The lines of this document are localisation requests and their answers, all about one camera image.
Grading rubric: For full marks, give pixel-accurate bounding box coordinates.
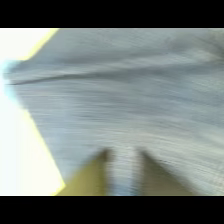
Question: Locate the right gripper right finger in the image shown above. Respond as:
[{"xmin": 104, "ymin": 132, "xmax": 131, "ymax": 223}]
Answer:
[{"xmin": 137, "ymin": 149, "xmax": 197, "ymax": 197}]

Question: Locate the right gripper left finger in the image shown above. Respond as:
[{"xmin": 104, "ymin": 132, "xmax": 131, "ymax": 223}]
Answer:
[{"xmin": 55, "ymin": 147, "xmax": 114, "ymax": 197}]

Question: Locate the grey garment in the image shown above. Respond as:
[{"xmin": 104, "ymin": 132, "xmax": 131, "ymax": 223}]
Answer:
[{"xmin": 3, "ymin": 28, "xmax": 224, "ymax": 197}]

